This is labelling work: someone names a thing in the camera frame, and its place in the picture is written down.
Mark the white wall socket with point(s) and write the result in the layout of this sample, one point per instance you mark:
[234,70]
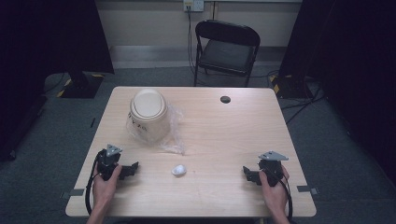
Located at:
[193,4]

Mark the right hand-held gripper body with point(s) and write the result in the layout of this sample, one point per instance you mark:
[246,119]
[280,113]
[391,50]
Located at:
[271,169]

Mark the person's left hand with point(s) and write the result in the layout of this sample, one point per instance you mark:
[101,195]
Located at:
[104,191]

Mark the small black floor item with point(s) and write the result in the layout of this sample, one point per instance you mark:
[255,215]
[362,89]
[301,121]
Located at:
[92,122]

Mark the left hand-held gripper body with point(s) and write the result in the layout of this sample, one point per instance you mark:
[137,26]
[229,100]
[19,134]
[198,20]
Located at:
[107,161]

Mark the person's right hand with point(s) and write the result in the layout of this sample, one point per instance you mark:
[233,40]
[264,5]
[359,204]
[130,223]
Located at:
[275,196]

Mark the crumpled white paper ball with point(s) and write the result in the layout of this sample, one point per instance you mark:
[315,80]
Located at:
[179,170]

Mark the black folding chair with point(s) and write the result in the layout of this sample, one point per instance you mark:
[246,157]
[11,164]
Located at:
[225,53]

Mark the black curtain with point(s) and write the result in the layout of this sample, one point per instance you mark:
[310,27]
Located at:
[37,46]
[351,62]

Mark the black stand base striped tape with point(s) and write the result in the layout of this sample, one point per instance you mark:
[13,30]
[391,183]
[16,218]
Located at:
[82,85]
[289,87]

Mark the grey tape strip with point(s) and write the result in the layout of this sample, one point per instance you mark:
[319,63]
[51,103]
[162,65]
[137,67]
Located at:
[73,193]
[306,189]

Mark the clear plastic bag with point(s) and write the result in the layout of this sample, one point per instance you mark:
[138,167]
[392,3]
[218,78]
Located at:
[176,130]

